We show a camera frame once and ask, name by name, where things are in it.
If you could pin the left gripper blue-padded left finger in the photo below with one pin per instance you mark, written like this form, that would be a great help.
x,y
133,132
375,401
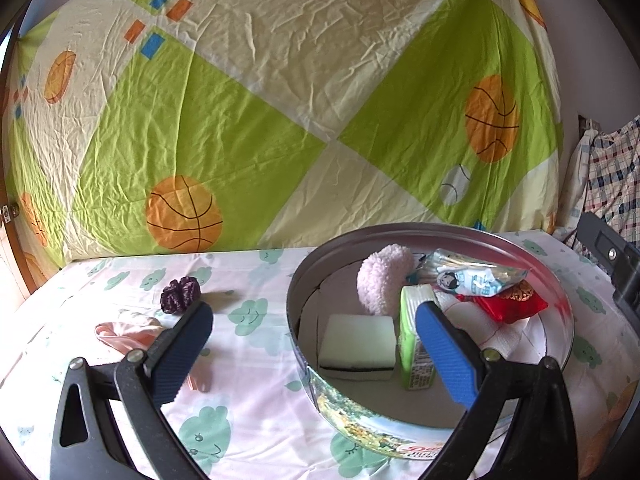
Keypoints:
x,y
144,383

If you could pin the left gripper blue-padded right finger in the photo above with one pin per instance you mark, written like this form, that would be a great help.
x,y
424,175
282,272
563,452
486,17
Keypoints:
x,y
541,439

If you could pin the pink cloth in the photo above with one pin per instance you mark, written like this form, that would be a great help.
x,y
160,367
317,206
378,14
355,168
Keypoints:
x,y
138,331

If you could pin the white pink-trimmed gauze cloth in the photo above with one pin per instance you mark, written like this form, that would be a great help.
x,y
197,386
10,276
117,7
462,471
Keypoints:
x,y
513,341

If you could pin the red embroidered pouch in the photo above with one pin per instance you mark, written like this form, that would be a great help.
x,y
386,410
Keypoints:
x,y
513,304

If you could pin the green tissue pack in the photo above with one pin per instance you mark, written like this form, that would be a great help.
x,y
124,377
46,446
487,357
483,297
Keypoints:
x,y
417,370

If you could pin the white black sponge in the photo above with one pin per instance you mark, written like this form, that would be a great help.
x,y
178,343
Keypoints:
x,y
358,347

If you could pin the pink fluffy plush item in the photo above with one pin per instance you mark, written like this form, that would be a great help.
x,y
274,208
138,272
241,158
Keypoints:
x,y
381,277

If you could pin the plaid cloth-covered furniture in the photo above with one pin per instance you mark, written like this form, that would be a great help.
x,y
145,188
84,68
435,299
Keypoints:
x,y
602,178

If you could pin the purple scrunchie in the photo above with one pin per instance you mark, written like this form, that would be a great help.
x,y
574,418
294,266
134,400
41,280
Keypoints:
x,y
177,296

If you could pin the cloud print table cloth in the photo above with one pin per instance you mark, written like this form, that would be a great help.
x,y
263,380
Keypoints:
x,y
253,421

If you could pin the wooden door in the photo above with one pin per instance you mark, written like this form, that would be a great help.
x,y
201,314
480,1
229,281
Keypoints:
x,y
16,280

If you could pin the round cookie tin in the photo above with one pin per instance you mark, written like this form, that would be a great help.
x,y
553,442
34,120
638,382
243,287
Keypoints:
x,y
382,415

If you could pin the green cream sports bedsheet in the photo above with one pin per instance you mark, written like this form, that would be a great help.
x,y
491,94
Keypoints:
x,y
141,127

